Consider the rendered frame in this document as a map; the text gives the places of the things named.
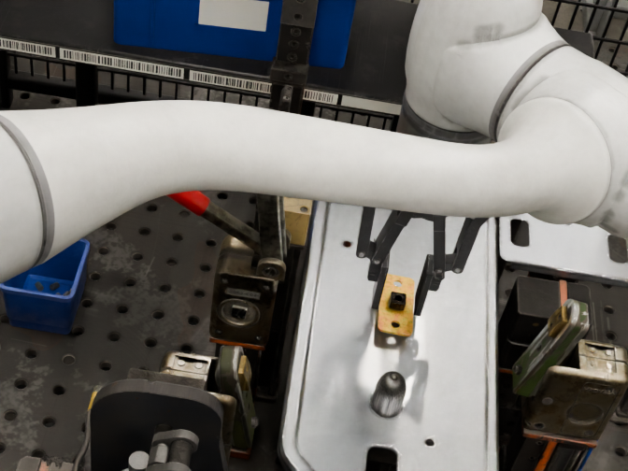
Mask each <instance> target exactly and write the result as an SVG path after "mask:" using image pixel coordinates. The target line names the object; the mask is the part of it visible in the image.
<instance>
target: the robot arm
mask: <svg viewBox="0 0 628 471"><path fill-rule="evenodd" d="M542 7H543V0H421V1H420V3H419V5H418V8H417V11H416V14H415V17H414V21H413V23H412V27H411V30H410V34H409V39H408V43H407V55H406V63H405V70H406V77H407V86H406V89H405V91H404V96H403V104H402V108H401V112H400V116H399V120H398V123H397V127H396V133H395V132H390V131H384V130H379V129H375V128H369V127H364V126H359V125H354V124H349V123H344V122H339V121H329V120H325V119H319V118H314V117H309V116H304V115H299V114H293V113H289V112H283V111H277V110H273V109H267V108H261V107H250V106H244V105H236V104H228V103H220V102H208V101H190V100H161V101H141V102H130V103H119V104H109V105H100V106H90V107H66V108H54V109H37V110H6V111H0V284H1V283H3V282H5V281H7V280H9V279H11V278H14V277H16V276H18V275H19V274H21V273H23V272H25V271H27V270H29V269H32V268H34V267H36V266H38V265H40V264H43V263H45V262H46V261H47V260H49V259H50V258H52V257H53V256H55V255H57V254H58V253H60V252H61V251H63V250H65V249H66V248H68V247H69V246H71V245H72V244H74V243H76V242H77V241H79V240H80V239H82V238H83V237H84V236H86V235H88V234H89V233H91V232H93V231H95V230H96V229H98V228H100V227H101V226H103V225H105V224H106V223H108V222H110V221H112V220H114V219H116V218H117V217H119V216H120V215H122V214H123V213H125V212H127V211H129V210H131V209H133V208H135V207H137V206H139V205H141V204H144V203H146V202H148V201H150V200H152V199H155V198H158V197H161V196H164V195H168V194H172V193H183V192H191V191H231V192H244V193H261V194H269V195H277V196H285V197H292V198H301V199H308V200H316V201H323V202H332V203H339V204H347V205H355V206H363V210H362V216H361V221H360V227H359V233H358V238H357V247H356V256H357V257H358V258H365V257H366V258H368V259H369V260H370V262H369V266H368V271H367V279H368V280H369V281H375V283H374V287H373V294H372V305H371V308H373V309H378V306H379V302H380V298H381V296H382V292H383V288H384V284H385V280H386V277H387V274H388V270H389V263H390V251H391V248H392V247H393V244H394V243H395V241H396V239H397V238H398V236H399V235H400V234H401V232H402V230H403V229H404V227H406V226H407V224H408V223H409V221H410V220H411V218H413V219H420V218H422V219H425V220H427V221H433V222H434V254H427V256H426V259H425V263H424V266H423V269H422V272H421V278H420V281H419V284H418V288H417V291H416V293H415V304H414V315H415V316H421V313H422V310H423V306H424V303H425V300H426V297H427V293H428V291H434V292H436V291H437V290H438V289H439V286H440V283H441V280H443V279H444V278H445V272H447V271H452V272H453V273H455V274H461V273H463V271H464V267H465V265H466V262H467V260H468V257H469V255H470V252H471V250H472V248H473V246H474V243H475V241H476V238H477V236H478V231H479V229H480V227H481V226H482V225H483V224H484V223H485V222H486V221H487V220H488V219H489V218H494V217H506V216H513V215H519V214H524V213H528V214H529V215H531V216H533V217H534V218H536V219H538V220H540V221H544V222H547V223H551V224H569V223H575V224H580V225H583V226H586V227H589V228H592V227H595V226H598V227H600V228H602V229H604V230H605V231H607V232H609V233H610V234H612V235H614V236H619V237H623V238H627V239H628V78H627V77H625V76H624V75H622V74H621V73H619V72H617V71H616V70H614V69H612V68H611V67H609V66H608V65H606V64H604V63H602V62H600V61H597V60H595V59H593V58H591V57H589V56H587V55H585V54H584V53H582V52H580V51H579V50H576V49H575V48H573V47H572V46H570V45H569V44H568V43H567V42H565V41H564V40H563V39H562V38H561V37H560V36H559V35H558V33H557V32H556V31H555V29H554V28H553V27H552V26H551V24H550V22H549V21H548V19H547V17H546V16H545V15H544V14H543V13H542V12H541V11H542ZM492 140H494V141H495V142H496V143H494V144H491V141H492ZM376 207H377V208H386V209H392V213H391V215H390V216H389V218H388V220H387V221H386V222H385V224H384V226H383V228H382V229H381V231H380V233H379V234H378V237H377V239H376V240H375V238H374V242H373V241H371V240H370V237H371V232H372V227H373V221H374V217H375V210H376ZM448 216H452V217H465V220H464V224H463V227H462V230H461V232H460V234H459V237H458V239H457V242H456V245H455V247H454V250H453V253H449V254H446V218H447V217H448Z"/></svg>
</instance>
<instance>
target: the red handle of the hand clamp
mask: <svg viewBox="0 0 628 471"><path fill-rule="evenodd" d="M167 197H169V198H171V199H172V200H174V201H175V202H177V203H178V204H180V205H181V206H183V207H185V208H187V209H188V210H190V211H191V212H192V213H193V214H195V215H197V216H201V217H203V218H204V219H206V220H207V221H209V222H211V223H213V224H214V225H216V226H217V227H219V228H220V229H222V230H223V231H224V232H226V233H227V234H229V235H230V236H232V237H234V238H235V239H237V240H238V241H240V242H242V243H243V244H245V245H246V246H248V247H249V248H251V249H252V250H255V251H256V252H258V253H259V254H260V255H262V254H261V243H260V233H258V232H257V231H255V230H254V229H252V228H251V227H249V226H248V225H247V224H246V223H244V222H243V221H241V220H239V219H238V218H236V217H234V216H233V215H231V214H230V213H228V212H227V211H225V210H224V209H222V208H221V207H219V206H217V205H216V204H214V203H213V202H211V201H210V199H209V198H208V197H207V196H205V195H203V194H202V193H200V192H198V191H191V192H183V193H172V194H168V195H167Z"/></svg>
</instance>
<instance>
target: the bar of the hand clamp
mask: <svg viewBox="0 0 628 471"><path fill-rule="evenodd" d="M256 196H257V208H258V220H259V231H260V243H261V254H262V259H263V258H266V257H270V258H276V259H280V260H281V261H282V262H283V258H286V257H287V244H286V227H285V211H284V196H277V195H269V194H261V193H256ZM282 249H283V250H284V251H283V253H282Z"/></svg>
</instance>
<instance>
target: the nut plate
mask: <svg viewBox="0 0 628 471"><path fill-rule="evenodd" d="M396 281H397V282H400V283H401V284H402V286H401V287H396V286H395V285H394V284H393V283H394V282H396ZM414 289H415V281H414V280H413V279H412V278H406V277H401V276H396V275H392V274H387V277H386V280H385V284H384V288H383V292H382V296H381V298H380V302H379V308H378V329H379V330H380V331H381V332H383V333H388V334H394V335H403V336H411V335H412V332H413V310H414ZM396 300H397V301H396ZM392 322H397V323H398V324H399V326H400V327H398V328H394V327H392V325H391V323H392Z"/></svg>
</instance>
